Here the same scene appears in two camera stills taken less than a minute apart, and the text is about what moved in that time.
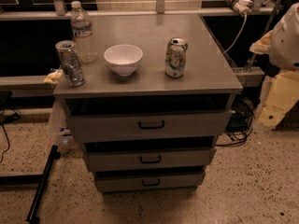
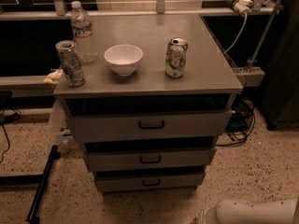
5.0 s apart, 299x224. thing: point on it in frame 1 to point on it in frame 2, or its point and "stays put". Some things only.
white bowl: x=123 y=58 stays put
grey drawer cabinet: x=153 y=104 stays put
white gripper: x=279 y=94 to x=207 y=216
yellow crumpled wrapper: x=53 y=77 stays put
